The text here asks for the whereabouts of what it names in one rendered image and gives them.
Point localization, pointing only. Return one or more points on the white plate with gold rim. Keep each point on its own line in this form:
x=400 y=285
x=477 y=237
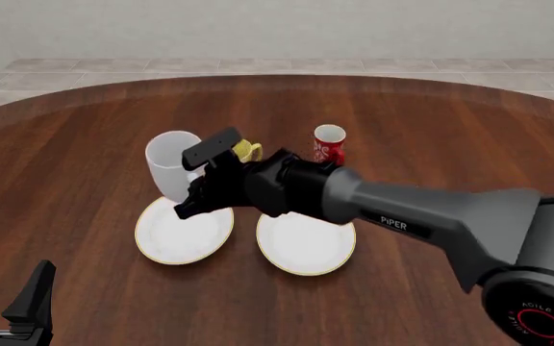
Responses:
x=306 y=245
x=181 y=238

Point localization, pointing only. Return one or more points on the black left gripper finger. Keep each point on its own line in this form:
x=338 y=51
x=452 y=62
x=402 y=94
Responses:
x=32 y=302

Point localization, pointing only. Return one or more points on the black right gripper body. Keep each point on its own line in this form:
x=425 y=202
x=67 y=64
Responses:
x=229 y=187

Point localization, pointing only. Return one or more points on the red mug with white print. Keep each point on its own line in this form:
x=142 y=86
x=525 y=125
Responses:
x=329 y=144

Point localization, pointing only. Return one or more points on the yellow patterned mug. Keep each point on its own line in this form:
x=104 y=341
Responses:
x=248 y=150

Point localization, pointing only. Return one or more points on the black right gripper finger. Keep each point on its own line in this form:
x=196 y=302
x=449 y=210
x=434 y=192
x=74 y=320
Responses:
x=191 y=206

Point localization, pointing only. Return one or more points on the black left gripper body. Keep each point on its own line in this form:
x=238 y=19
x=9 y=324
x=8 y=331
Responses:
x=12 y=339

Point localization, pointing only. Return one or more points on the grey and black right robot arm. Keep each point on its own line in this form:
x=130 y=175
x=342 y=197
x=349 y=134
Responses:
x=402 y=209

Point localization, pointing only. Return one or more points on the small flat black plate on stalk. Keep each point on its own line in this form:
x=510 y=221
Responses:
x=209 y=147

